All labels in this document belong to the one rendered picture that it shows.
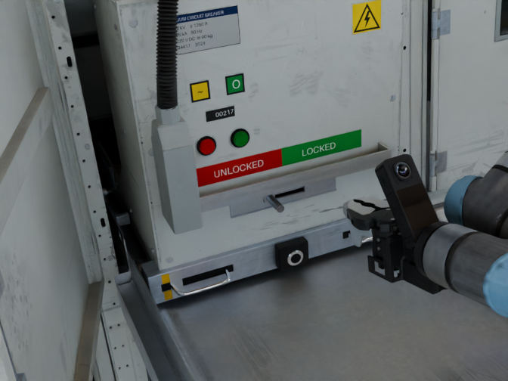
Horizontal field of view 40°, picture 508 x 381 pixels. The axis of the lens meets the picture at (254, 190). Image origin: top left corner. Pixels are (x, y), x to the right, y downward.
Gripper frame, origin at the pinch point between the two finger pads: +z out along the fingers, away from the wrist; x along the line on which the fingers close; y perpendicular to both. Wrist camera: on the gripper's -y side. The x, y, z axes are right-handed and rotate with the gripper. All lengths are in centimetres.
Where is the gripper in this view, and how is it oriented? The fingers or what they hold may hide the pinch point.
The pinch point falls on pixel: (351, 201)
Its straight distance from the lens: 101.2
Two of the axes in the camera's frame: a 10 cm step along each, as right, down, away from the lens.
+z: -4.3, -1.9, 8.8
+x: 9.0, -2.1, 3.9
